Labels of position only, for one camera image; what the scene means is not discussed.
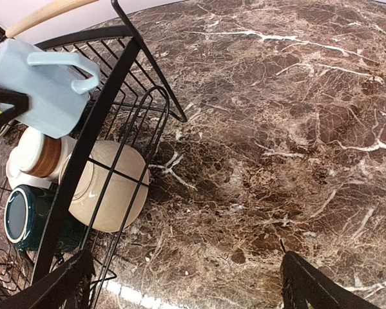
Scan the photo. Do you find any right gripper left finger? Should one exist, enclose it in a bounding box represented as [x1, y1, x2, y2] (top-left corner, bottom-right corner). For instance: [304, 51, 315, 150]
[0, 249, 95, 308]

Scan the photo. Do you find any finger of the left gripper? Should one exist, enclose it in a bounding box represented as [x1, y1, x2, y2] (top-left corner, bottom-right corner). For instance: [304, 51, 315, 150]
[0, 88, 29, 129]

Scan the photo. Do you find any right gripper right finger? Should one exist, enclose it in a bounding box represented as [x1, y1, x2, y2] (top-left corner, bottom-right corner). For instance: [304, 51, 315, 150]
[280, 251, 377, 308]

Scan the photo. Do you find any light blue faceted mug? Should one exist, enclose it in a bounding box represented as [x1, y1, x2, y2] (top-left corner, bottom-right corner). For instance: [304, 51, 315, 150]
[0, 39, 100, 138]

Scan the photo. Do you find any white cup brown band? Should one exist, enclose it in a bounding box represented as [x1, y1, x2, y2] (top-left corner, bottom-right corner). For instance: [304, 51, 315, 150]
[6, 127, 77, 189]

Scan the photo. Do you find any dark green mug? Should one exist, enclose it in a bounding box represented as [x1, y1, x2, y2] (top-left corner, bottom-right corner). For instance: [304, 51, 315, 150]
[4, 184, 85, 252]

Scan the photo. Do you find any beige ceramic bowl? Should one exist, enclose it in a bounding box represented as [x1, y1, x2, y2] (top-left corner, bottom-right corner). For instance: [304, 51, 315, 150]
[69, 140, 150, 232]

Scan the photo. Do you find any black wire dish rack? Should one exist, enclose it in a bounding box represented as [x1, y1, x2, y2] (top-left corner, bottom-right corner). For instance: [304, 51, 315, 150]
[0, 1, 187, 308]

